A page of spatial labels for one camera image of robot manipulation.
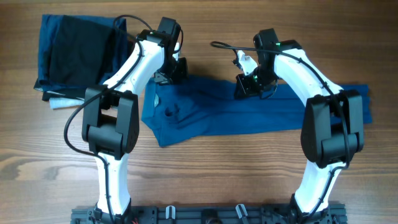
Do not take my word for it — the blue polo shirt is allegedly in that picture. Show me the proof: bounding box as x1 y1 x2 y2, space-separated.
140 74 373 148

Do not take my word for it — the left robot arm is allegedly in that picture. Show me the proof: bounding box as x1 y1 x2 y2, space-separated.
71 17 187 223

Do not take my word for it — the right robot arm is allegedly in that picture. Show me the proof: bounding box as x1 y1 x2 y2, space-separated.
233 29 364 223

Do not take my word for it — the folded dark blue garment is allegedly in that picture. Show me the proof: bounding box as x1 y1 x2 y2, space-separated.
37 14 134 94

